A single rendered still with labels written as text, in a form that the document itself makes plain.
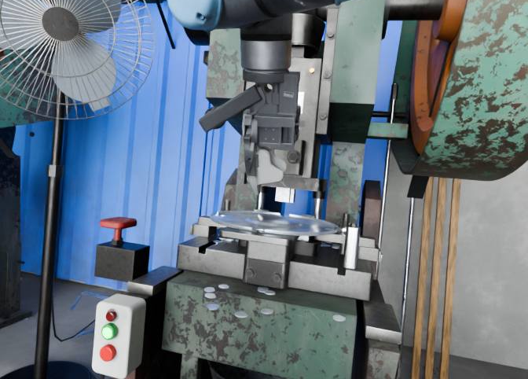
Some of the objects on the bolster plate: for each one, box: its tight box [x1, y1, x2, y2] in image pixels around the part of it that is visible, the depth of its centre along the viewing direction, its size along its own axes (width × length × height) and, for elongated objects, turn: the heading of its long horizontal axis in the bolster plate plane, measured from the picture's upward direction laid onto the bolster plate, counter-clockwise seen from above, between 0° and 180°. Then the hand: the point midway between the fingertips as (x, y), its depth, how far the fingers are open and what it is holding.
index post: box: [343, 223, 361, 270], centre depth 75 cm, size 3×3×10 cm
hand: (254, 186), depth 61 cm, fingers closed
